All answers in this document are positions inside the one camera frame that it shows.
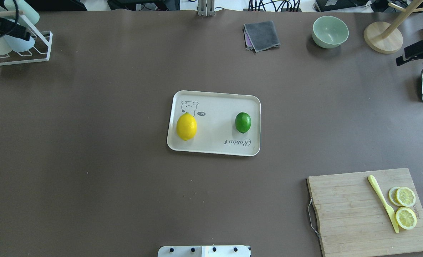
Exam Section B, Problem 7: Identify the lemon slice near knife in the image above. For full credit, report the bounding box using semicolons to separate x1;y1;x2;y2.
395;207;417;230

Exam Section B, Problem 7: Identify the green plastic cup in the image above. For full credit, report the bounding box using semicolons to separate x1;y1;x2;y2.
4;0;39;25

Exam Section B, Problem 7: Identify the yellow plastic knife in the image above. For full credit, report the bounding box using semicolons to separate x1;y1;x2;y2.
368;175;399;233

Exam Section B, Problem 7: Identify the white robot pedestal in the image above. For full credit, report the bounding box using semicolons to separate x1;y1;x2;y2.
157;245;252;257

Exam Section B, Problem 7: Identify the wooden mug tree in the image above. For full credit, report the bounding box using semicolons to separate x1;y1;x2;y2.
363;0;423;54

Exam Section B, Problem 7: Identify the white wire cup rack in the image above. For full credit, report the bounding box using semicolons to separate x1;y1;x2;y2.
0;8;53;66

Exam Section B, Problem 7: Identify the grey folded cloth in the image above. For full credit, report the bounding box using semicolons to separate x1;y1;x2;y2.
243;20;281;53

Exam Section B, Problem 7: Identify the mint green bowl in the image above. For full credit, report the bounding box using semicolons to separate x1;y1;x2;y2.
312;16;350;49

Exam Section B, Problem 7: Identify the light blue plastic cup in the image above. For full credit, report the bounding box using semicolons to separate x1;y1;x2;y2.
3;35;35;52

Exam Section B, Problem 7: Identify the yellow lemon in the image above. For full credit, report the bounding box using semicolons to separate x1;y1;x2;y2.
176;113;197;141

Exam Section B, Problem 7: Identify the green lime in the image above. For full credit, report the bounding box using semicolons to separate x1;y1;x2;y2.
234;112;252;134

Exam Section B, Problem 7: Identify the cream rabbit tray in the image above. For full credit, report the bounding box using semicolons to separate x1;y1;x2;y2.
167;90;261;156

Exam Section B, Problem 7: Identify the lemon slice far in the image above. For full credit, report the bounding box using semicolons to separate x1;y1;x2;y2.
395;187;416;207

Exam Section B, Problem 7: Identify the wooden cutting board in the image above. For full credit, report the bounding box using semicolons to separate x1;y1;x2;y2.
307;168;423;257

